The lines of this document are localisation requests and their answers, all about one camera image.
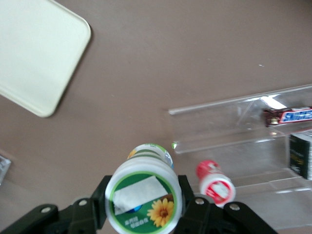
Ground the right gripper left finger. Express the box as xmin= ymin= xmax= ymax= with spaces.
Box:
xmin=0 ymin=175 xmax=113 ymax=234

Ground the aluminium foil container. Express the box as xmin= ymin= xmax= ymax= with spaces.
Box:
xmin=0 ymin=149 xmax=12 ymax=186

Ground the green gum bottle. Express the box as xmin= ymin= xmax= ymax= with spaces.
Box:
xmin=104 ymin=143 xmax=183 ymax=234

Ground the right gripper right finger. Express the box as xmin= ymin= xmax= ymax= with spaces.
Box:
xmin=174 ymin=174 xmax=278 ymax=234

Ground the small black box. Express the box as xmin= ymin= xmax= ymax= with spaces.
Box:
xmin=288 ymin=133 xmax=312 ymax=181

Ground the clear acrylic stepped display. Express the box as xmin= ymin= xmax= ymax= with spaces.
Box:
xmin=168 ymin=84 xmax=312 ymax=231

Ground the red gum bottle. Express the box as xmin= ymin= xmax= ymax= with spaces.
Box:
xmin=196 ymin=159 xmax=236 ymax=208

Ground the Snickers chocolate bar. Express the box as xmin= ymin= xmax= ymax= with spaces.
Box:
xmin=262 ymin=106 xmax=312 ymax=128

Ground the cream plastic tray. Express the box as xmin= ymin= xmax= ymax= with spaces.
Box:
xmin=0 ymin=0 xmax=92 ymax=118

